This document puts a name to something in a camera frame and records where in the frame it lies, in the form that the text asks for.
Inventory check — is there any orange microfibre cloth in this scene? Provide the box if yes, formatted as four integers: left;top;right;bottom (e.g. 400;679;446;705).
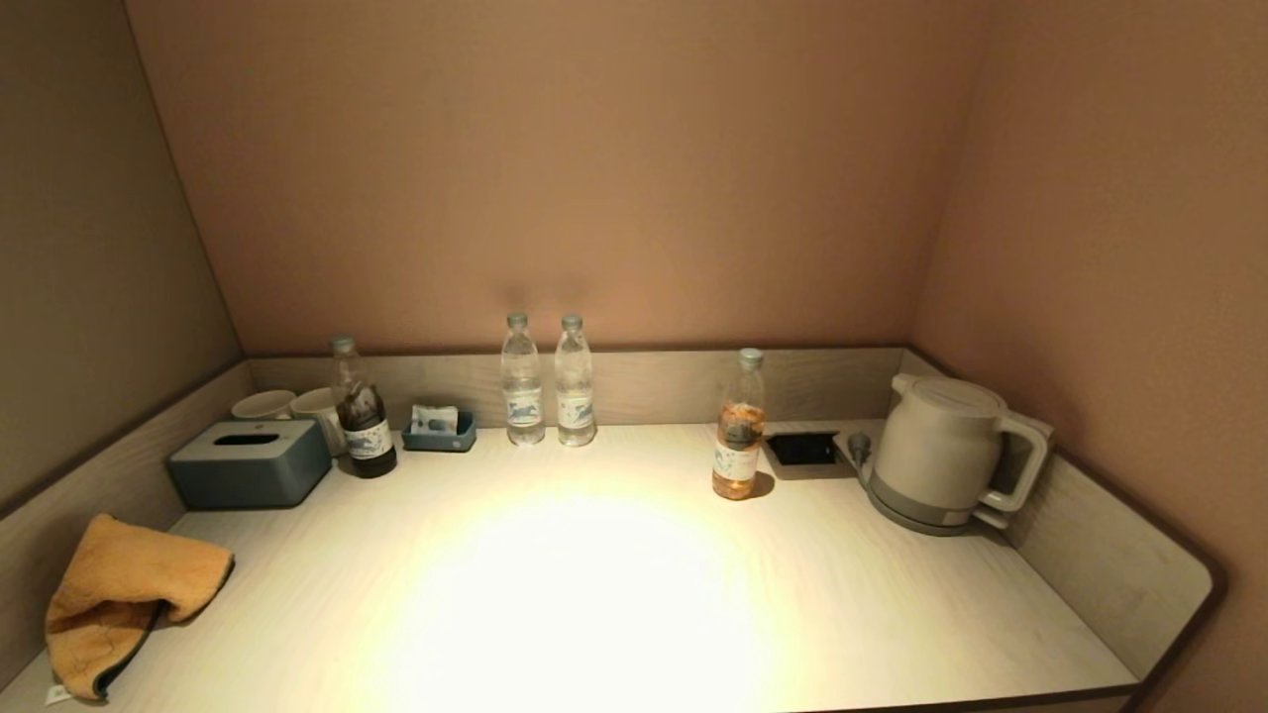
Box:
45;513;236;706

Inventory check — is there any raised wooden desk rim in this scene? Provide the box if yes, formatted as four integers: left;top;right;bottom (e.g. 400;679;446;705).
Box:
0;345;1229;713

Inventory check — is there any clear water bottle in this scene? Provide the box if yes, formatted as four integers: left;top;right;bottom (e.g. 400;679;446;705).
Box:
500;312;546;447
555;315;597;448

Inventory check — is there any bottle with amber drink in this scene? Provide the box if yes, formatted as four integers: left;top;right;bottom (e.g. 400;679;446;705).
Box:
712;348;767;501

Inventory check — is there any black recessed power socket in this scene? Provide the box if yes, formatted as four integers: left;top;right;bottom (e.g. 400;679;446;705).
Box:
766;431;841;468

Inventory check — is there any small blue tray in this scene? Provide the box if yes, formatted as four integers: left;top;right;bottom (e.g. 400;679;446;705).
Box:
402;410;477;454

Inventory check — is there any bottle with dark drink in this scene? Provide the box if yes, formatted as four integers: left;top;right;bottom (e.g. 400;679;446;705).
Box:
330;335;398;479

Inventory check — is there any beige electric kettle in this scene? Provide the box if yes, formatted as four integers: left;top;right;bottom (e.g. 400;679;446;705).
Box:
872;373;1054;516

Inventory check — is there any white ceramic cup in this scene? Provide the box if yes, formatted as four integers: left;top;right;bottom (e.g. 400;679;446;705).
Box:
290;387;348;457
231;389;298;422

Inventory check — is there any grey kettle base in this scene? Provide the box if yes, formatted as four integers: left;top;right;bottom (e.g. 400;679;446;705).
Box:
860;463;1013;536

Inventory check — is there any blue-grey tissue box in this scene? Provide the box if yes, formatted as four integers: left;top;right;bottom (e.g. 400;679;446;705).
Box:
166;420;333;510

